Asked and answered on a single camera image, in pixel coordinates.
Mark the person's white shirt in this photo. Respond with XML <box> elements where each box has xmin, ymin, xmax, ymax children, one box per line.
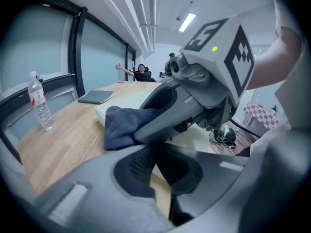
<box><xmin>250</xmin><ymin>0</ymin><xmax>311</xmax><ymax>228</ymax></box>

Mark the rectangular ceiling light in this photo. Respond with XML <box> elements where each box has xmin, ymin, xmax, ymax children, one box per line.
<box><xmin>178</xmin><ymin>13</ymin><xmax>196</xmax><ymax>33</ymax></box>

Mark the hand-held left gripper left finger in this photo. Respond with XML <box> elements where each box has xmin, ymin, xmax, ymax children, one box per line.
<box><xmin>33</xmin><ymin>144</ymin><xmax>174</xmax><ymax>233</ymax></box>

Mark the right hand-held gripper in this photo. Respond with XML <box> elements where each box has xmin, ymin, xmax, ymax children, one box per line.
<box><xmin>139</xmin><ymin>16</ymin><xmax>256</xmax><ymax>131</ymax></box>

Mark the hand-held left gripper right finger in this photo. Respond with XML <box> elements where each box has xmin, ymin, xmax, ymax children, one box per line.
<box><xmin>155</xmin><ymin>143</ymin><xmax>248</xmax><ymax>219</ymax></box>

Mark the white ceiling pipe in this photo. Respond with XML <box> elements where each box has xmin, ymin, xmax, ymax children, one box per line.
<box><xmin>147</xmin><ymin>0</ymin><xmax>159</xmax><ymax>54</ymax></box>
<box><xmin>116</xmin><ymin>0</ymin><xmax>151</xmax><ymax>53</ymax></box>

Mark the person's right forearm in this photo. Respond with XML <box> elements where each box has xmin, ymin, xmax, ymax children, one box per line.
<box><xmin>244</xmin><ymin>27</ymin><xmax>304</xmax><ymax>91</ymax></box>

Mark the clear plastic water bottle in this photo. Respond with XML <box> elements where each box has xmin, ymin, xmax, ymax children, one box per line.
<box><xmin>27</xmin><ymin>71</ymin><xmax>54</xmax><ymax>131</ymax></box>

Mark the black window frame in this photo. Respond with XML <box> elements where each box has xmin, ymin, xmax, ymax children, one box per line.
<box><xmin>0</xmin><ymin>0</ymin><xmax>88</xmax><ymax>165</ymax></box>

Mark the dark blue cloth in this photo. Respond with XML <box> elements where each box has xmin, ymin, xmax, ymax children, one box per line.
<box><xmin>104</xmin><ymin>105</ymin><xmax>160</xmax><ymax>152</ymax></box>

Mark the green black helmet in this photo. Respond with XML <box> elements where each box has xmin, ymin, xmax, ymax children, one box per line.
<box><xmin>217</xmin><ymin>124</ymin><xmax>237</xmax><ymax>147</ymax></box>

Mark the black office chair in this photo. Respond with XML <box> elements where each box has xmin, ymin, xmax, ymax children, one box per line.
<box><xmin>132</xmin><ymin>70</ymin><xmax>157</xmax><ymax>83</ymax></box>

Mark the black cable bundle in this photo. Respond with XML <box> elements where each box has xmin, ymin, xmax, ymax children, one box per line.
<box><xmin>208</xmin><ymin>130</ymin><xmax>238</xmax><ymax>152</ymax></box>

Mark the black glass partition frame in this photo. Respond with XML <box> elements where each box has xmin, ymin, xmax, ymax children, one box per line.
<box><xmin>125</xmin><ymin>42</ymin><xmax>137</xmax><ymax>81</ymax></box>

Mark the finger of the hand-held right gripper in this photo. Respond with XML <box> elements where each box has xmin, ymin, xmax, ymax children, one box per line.
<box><xmin>134</xmin><ymin>91</ymin><xmax>207</xmax><ymax>143</ymax></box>

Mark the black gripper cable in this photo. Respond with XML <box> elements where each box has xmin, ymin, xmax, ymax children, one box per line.
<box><xmin>229</xmin><ymin>118</ymin><xmax>262</xmax><ymax>139</ymax></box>

